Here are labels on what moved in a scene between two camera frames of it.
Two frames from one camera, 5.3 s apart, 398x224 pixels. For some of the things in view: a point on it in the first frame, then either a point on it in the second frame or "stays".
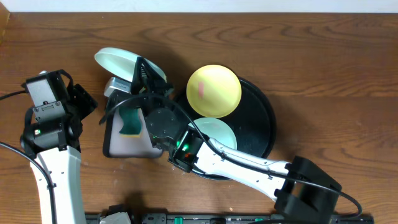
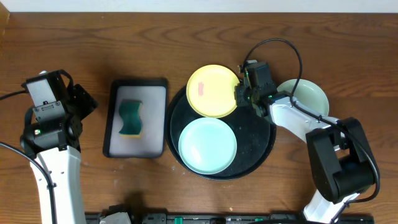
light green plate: [121, 63] -> [307, 94]
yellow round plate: [213, 91] stays
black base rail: [231, 218] stays
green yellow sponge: [132, 125] stays
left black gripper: [83, 99] stays
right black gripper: [156, 83] -> [239, 91]
